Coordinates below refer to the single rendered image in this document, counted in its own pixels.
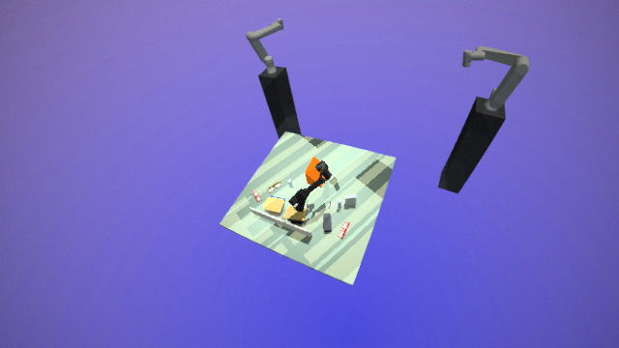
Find red-framed glasses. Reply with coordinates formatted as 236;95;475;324
339;222;349;238

